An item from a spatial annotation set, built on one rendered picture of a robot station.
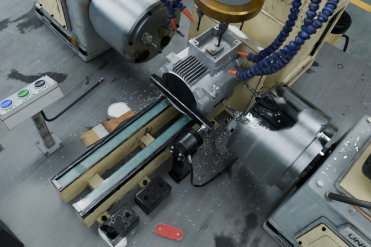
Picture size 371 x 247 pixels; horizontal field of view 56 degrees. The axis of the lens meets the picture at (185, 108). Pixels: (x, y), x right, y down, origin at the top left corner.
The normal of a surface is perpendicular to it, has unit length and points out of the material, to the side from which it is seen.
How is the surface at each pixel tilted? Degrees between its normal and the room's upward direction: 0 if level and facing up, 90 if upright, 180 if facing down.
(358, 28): 0
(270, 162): 66
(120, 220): 0
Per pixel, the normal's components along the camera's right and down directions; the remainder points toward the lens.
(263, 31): -0.69, 0.56
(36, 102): 0.70, 0.37
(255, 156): -0.65, 0.42
